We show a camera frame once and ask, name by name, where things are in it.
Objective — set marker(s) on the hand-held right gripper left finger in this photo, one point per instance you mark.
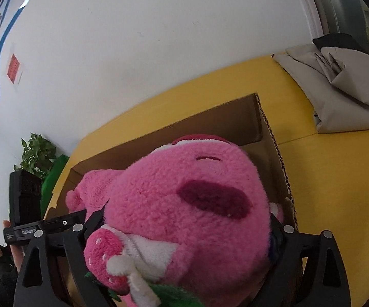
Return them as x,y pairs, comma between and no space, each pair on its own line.
93,221

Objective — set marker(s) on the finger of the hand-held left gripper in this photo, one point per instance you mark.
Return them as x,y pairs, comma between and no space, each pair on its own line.
63,221

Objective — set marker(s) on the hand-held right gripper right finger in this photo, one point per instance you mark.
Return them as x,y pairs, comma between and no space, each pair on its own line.
286,240

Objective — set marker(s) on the pink plush bear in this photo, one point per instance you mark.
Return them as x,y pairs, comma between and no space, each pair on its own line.
171,198

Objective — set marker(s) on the cardboard box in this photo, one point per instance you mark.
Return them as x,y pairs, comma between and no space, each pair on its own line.
203,124

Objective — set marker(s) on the person's left hand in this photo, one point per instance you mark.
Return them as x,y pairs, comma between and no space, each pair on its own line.
18,259

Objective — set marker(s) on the green box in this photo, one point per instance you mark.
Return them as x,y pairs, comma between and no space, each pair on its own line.
52,179

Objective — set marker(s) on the green potted plant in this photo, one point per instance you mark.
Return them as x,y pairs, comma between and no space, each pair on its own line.
37,153

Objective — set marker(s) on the grey canvas bag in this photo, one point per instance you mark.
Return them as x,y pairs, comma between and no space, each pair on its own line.
331,102

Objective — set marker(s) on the black cloth item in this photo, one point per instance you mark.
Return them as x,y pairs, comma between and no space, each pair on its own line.
337,40

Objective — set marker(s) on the metal framed glass door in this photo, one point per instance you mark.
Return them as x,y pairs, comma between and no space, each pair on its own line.
325,6

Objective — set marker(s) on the red wall sign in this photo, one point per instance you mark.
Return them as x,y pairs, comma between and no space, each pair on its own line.
13,65

